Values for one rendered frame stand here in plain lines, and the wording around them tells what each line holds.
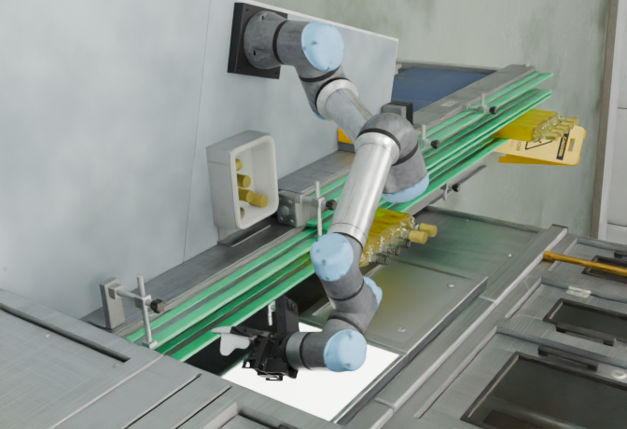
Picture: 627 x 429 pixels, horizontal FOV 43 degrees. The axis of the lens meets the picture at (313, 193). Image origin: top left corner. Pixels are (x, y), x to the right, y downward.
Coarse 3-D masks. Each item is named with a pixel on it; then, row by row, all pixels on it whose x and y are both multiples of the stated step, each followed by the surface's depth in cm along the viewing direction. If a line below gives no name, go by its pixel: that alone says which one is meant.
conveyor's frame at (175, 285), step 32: (512, 64) 359; (448, 96) 311; (480, 96) 309; (320, 160) 245; (352, 160) 244; (224, 256) 206; (256, 256) 208; (160, 288) 191; (192, 288) 190; (128, 320) 177
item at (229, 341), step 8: (216, 328) 162; (224, 328) 161; (224, 336) 161; (232, 336) 160; (240, 336) 160; (224, 344) 160; (232, 344) 160; (240, 344) 159; (248, 344) 159; (224, 352) 159
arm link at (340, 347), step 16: (336, 320) 146; (304, 336) 149; (320, 336) 146; (336, 336) 143; (352, 336) 142; (304, 352) 147; (320, 352) 144; (336, 352) 141; (352, 352) 142; (320, 368) 146; (336, 368) 143; (352, 368) 142
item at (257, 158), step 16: (256, 144) 206; (272, 144) 212; (256, 160) 217; (272, 160) 214; (256, 176) 219; (272, 176) 216; (256, 192) 220; (272, 192) 217; (256, 208) 218; (272, 208) 218; (240, 224) 207
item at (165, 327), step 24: (432, 168) 267; (288, 240) 218; (312, 240) 217; (264, 264) 205; (216, 288) 193; (240, 288) 192; (168, 312) 183; (192, 312) 182; (144, 336) 174; (168, 336) 173
